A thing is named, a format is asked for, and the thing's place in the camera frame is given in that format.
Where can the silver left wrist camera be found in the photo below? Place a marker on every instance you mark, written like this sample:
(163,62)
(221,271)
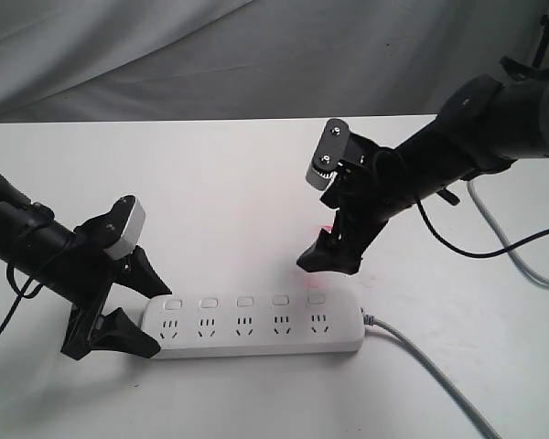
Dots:
(127,219)

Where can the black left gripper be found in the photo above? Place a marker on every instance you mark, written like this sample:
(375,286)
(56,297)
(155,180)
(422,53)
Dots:
(93,273)

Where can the grey backdrop cloth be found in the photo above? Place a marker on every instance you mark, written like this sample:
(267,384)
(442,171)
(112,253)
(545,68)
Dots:
(94,61)

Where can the white five-outlet power strip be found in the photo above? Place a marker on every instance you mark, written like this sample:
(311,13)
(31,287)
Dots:
(255,324)

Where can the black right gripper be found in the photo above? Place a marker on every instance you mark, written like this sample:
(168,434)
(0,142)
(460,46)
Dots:
(370,186)

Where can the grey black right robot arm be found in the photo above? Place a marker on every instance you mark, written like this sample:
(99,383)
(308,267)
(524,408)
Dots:
(482,129)

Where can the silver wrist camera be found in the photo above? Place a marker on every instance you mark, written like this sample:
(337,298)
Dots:
(330,150)
(127,219)

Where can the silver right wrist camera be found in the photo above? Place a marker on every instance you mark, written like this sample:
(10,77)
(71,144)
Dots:
(330,150)

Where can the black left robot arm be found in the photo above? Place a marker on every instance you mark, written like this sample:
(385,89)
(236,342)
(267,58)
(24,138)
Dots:
(33,246)

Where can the black tripod stand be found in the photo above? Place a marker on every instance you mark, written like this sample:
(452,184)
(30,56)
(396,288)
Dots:
(543,43)

